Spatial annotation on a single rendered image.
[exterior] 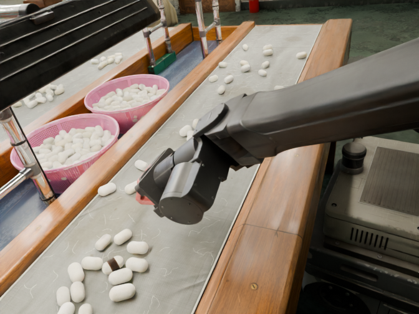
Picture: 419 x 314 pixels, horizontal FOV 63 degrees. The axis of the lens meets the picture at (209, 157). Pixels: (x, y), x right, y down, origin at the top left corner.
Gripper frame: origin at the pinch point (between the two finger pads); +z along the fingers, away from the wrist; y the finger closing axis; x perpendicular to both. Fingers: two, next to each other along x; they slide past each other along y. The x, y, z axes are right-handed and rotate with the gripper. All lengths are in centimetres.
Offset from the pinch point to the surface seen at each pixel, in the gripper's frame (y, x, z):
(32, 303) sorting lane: 19.9, -1.6, 10.1
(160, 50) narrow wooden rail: -90, -27, 39
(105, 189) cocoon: -4.1, -5.1, 11.4
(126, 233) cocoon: 5.1, 2.2, 3.1
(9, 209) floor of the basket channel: 0.6, -17.0, 37.9
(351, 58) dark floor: -285, 77, 32
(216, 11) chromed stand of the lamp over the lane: -94, -20, 10
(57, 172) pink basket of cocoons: -6.3, -14.8, 22.9
